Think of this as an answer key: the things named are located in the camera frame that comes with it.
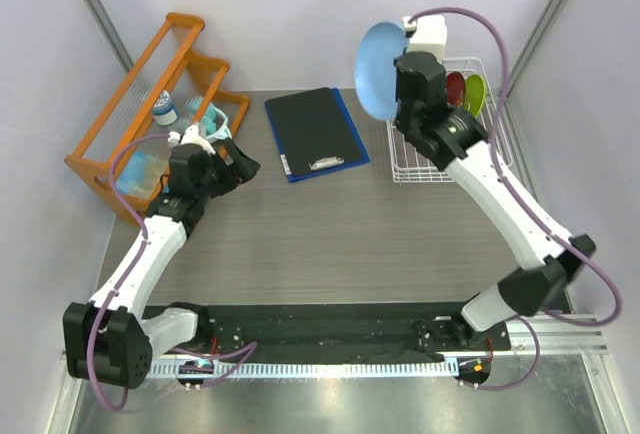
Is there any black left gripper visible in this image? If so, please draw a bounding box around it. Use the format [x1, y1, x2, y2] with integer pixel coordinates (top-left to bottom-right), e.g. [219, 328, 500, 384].
[195, 139, 259, 200]

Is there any light blue plate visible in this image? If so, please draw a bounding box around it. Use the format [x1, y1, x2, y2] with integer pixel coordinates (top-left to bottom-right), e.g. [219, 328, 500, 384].
[354, 21, 408, 121]

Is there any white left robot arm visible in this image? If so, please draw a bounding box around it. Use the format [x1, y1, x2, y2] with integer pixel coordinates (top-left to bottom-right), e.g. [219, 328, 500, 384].
[62, 132, 260, 389]

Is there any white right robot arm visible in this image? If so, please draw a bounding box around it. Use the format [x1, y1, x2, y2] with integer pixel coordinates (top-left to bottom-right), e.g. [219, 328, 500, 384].
[394, 52, 596, 349]

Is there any orange wooden shelf rack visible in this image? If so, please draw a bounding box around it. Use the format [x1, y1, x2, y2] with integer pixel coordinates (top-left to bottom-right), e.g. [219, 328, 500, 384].
[65, 12, 250, 225]

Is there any red floral plate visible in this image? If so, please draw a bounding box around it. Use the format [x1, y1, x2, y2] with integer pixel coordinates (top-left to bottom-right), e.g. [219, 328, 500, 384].
[446, 71, 466, 107]

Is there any white bowl with teal items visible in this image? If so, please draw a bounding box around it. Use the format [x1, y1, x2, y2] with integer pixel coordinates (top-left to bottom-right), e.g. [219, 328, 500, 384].
[188, 102, 232, 145]

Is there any lime green plate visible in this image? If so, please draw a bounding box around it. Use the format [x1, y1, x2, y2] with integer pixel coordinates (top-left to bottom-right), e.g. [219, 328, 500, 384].
[464, 74, 487, 118]

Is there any blue black clipboard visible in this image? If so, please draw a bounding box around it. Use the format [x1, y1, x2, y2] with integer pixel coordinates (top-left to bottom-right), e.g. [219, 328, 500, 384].
[264, 87, 370, 182]

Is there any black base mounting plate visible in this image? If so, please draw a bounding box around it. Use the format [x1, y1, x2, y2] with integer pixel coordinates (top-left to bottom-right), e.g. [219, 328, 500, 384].
[142, 303, 511, 360]

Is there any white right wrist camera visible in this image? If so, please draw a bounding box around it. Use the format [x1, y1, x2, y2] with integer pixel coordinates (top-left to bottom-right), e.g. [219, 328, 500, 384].
[402, 15, 448, 62]

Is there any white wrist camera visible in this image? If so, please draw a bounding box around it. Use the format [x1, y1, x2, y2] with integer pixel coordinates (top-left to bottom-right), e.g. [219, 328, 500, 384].
[402, 15, 448, 62]
[167, 123, 216, 155]

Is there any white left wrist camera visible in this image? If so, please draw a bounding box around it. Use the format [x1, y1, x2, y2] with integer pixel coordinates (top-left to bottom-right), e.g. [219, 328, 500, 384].
[167, 123, 216, 155]

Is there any white wire dish rack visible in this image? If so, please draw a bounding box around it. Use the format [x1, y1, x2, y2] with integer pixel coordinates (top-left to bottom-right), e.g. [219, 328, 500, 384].
[387, 56, 514, 184]

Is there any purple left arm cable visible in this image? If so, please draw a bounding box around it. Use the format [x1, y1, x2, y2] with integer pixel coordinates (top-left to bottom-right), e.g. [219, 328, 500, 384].
[85, 132, 259, 413]

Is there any white slotted cable duct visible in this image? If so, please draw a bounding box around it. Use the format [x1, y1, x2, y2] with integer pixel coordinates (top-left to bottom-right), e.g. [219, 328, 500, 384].
[147, 358, 459, 380]

